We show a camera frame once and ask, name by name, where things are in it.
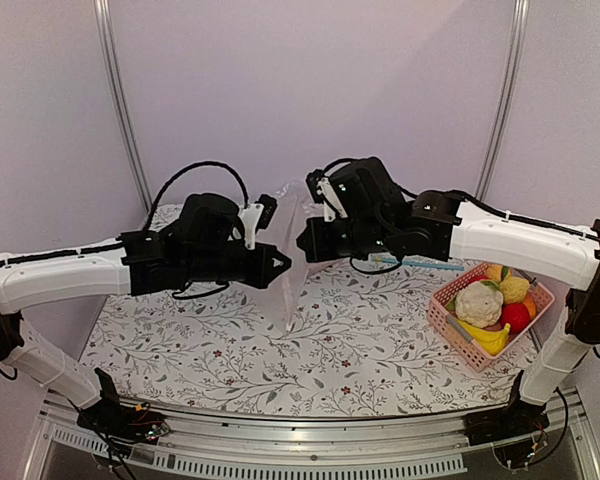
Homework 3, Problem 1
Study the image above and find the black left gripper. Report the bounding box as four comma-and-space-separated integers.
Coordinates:
185, 242, 292, 290

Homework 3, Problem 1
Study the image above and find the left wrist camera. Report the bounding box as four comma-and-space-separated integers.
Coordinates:
238, 194, 278, 250

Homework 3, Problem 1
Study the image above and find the yellow toy lemon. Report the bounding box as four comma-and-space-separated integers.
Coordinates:
499, 277, 530, 305

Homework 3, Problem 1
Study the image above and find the aluminium front rail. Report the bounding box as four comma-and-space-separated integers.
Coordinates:
23, 389, 600, 479

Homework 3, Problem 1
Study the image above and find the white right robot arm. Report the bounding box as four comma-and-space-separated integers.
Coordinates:
297, 157, 600, 436

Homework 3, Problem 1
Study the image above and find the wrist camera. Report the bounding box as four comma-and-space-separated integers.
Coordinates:
238, 194, 278, 250
306, 169, 348, 222

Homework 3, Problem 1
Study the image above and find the clear bag at back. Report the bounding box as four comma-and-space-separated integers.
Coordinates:
273, 180, 311, 205

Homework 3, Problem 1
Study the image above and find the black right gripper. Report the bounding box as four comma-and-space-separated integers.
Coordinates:
296, 217, 391, 264

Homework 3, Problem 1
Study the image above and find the yellow toy banana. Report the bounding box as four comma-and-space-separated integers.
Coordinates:
457, 320, 510, 357

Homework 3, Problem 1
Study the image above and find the left aluminium post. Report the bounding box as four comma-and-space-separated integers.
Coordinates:
93, 0, 152, 212

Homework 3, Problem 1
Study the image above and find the right aluminium post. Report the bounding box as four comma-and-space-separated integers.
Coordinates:
475, 0, 530, 201

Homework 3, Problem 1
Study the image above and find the pink plastic basket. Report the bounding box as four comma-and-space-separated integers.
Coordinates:
427, 263, 555, 372

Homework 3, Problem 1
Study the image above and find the clear zip top bag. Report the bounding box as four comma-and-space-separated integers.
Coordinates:
274, 199, 311, 333

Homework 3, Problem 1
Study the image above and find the aluminium post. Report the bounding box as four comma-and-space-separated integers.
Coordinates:
93, 0, 152, 212
475, 0, 530, 201

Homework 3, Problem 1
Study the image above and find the white toy cauliflower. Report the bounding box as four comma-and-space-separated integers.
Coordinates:
454, 281, 504, 328

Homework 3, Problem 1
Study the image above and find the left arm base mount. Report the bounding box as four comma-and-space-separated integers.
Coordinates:
77, 368, 170, 444

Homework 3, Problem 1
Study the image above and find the orange toy fruit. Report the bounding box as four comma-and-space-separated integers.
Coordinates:
522, 294, 537, 320

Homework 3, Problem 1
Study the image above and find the floral tablecloth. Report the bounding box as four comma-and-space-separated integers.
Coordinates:
77, 199, 551, 419

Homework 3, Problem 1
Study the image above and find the red toy apple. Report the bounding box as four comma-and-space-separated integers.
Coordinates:
500, 303, 531, 334

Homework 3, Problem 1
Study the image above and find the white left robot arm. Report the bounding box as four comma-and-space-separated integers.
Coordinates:
0, 193, 291, 434

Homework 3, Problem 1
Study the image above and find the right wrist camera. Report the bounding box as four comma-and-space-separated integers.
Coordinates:
306, 169, 348, 222

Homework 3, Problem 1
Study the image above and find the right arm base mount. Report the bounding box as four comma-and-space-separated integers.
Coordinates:
462, 373, 549, 470

